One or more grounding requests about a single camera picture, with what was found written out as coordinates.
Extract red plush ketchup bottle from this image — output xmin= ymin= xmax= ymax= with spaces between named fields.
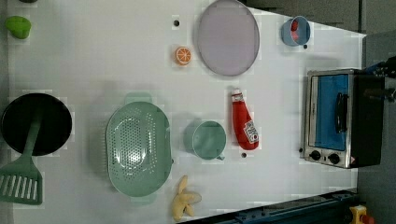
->
xmin=232 ymin=89 xmax=259 ymax=150

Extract green oval strainer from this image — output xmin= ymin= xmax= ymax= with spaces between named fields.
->
xmin=106 ymin=92 xmax=173 ymax=198

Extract green mug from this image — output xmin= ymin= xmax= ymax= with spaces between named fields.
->
xmin=183 ymin=119 xmax=227 ymax=161

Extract orange slice toy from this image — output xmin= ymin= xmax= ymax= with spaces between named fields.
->
xmin=175 ymin=47 xmax=191 ymax=65

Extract grey round plate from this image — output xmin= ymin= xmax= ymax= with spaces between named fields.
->
xmin=197 ymin=0 xmax=260 ymax=76

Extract peeled banana toy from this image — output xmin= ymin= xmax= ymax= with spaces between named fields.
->
xmin=172 ymin=175 xmax=202 ymax=221

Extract blue bowl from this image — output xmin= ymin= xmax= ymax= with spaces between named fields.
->
xmin=280 ymin=16 xmax=311 ymax=47

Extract red strawberry toy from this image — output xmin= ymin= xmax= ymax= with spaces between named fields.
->
xmin=290 ymin=20 xmax=299 ymax=41

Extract black frying pan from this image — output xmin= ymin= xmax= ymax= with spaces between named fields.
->
xmin=1 ymin=93 xmax=73 ymax=156

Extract silver black toaster oven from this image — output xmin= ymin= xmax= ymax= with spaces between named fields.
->
xmin=303 ymin=69 xmax=385 ymax=169

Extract yellow red clamp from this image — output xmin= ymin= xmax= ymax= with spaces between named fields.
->
xmin=349 ymin=205 xmax=375 ymax=224

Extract green slotted spatula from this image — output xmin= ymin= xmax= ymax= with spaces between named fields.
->
xmin=0 ymin=113 xmax=43 ymax=205

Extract green pepper toy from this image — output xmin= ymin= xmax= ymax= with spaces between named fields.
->
xmin=5 ymin=16 xmax=32 ymax=39

